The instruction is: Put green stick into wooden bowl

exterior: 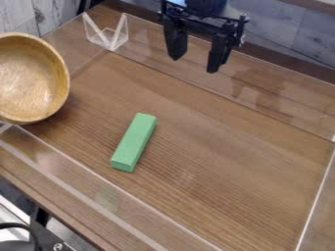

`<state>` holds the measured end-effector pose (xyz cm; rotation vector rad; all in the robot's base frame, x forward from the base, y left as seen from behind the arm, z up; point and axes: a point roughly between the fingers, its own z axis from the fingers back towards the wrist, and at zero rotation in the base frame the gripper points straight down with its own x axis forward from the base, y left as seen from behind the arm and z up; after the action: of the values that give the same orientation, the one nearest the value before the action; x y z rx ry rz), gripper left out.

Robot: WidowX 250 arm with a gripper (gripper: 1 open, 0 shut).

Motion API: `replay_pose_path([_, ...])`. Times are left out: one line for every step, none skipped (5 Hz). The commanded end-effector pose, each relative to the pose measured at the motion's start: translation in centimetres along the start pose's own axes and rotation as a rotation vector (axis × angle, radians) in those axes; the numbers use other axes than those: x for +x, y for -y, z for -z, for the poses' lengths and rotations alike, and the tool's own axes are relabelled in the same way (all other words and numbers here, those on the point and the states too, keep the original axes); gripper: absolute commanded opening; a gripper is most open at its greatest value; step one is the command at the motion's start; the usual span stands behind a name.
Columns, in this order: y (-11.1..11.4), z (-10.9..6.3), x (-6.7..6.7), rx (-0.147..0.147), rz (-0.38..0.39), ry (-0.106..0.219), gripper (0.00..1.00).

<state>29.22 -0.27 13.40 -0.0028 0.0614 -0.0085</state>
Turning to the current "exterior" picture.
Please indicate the clear acrylic front wall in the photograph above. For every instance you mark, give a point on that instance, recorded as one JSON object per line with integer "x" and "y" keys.
{"x": 115, "y": 220}

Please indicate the black table leg bracket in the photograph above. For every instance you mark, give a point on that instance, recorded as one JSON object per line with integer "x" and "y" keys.
{"x": 48, "y": 241}

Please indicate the clear acrylic corner bracket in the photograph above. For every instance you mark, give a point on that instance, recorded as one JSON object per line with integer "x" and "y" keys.
{"x": 108, "y": 38}

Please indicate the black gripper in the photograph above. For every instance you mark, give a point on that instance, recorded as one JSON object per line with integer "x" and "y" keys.
{"x": 204, "y": 16}

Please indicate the wooden bowl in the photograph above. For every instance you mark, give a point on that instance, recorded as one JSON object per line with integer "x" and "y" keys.
{"x": 35, "y": 81}

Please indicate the green rectangular stick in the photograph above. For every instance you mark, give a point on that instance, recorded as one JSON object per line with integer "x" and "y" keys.
{"x": 133, "y": 142}

